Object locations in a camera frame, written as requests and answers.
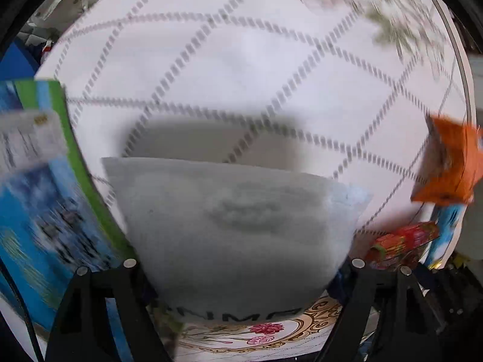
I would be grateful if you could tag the red printed packet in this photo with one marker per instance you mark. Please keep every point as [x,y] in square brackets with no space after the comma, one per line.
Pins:
[403,243]

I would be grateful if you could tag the grey soft tissue packet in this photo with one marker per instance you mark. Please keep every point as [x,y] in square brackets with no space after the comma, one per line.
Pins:
[234,230]

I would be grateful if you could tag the blue and green packet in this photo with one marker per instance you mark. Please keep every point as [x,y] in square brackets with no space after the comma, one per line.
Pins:
[45,200]

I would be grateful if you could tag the floral patterned plate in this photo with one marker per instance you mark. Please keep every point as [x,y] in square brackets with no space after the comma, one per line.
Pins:
[260,330]

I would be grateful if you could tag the white diamond-pattern bedsheet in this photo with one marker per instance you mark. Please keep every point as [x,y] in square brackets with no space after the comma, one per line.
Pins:
[241,79]

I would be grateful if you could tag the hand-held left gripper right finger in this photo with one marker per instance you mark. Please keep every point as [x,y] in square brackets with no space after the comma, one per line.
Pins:
[354,284]

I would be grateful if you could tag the blue and white packet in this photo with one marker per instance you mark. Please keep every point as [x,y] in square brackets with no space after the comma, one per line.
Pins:
[447,230]

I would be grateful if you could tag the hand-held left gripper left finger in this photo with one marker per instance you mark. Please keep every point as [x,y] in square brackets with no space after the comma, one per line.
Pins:
[126,284]

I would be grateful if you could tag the orange snack packet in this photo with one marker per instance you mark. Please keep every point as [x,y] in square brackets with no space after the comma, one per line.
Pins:
[449,162]

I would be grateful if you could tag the white crumpled bag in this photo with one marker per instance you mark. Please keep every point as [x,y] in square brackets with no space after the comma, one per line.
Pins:
[62,2]

